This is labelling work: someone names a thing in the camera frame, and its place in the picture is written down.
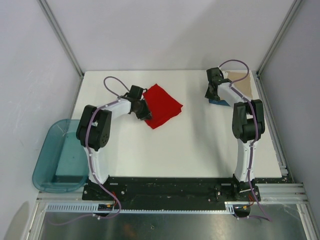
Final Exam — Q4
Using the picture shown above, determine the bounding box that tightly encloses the beige t-shirt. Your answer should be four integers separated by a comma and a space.
222, 71, 253, 99

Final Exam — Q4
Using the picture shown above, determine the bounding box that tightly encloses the left aluminium frame post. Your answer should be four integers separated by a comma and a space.
37, 0, 84, 79

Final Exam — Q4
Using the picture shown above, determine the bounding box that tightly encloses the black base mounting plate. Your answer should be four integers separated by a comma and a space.
82, 176, 261, 211

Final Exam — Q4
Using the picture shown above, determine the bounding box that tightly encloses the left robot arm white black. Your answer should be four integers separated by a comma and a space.
76, 85, 152, 200

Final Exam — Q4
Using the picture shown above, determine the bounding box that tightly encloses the aluminium frame post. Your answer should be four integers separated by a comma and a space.
256, 0, 305, 76
37, 0, 84, 79

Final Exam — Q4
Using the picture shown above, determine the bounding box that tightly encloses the red t-shirt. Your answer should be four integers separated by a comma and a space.
143, 84, 183, 130

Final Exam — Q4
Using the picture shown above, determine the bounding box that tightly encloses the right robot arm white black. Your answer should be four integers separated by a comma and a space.
205, 67, 265, 201

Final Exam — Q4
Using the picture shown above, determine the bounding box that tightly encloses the grey slotted cable duct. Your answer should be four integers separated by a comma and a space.
46, 202, 251, 215

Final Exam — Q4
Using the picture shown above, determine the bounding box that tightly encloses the right aluminium frame post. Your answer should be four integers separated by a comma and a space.
256, 0, 305, 76

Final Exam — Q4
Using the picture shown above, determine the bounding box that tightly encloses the blue t-shirt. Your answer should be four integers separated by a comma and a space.
208, 99, 230, 107

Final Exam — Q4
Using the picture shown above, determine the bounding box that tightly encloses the teal translucent plastic bin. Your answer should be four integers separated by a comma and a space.
32, 119, 89, 194

